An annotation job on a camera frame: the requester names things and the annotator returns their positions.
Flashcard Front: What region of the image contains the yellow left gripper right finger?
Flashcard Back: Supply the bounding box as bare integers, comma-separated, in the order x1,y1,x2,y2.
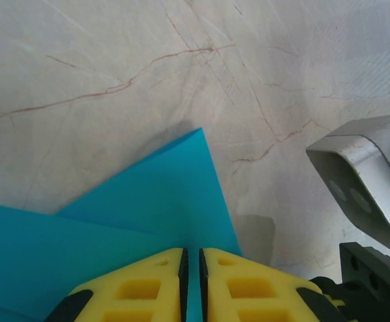
198,247,346,322

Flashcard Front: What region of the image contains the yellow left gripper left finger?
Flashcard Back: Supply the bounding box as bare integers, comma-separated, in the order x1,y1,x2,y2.
48,247,189,322

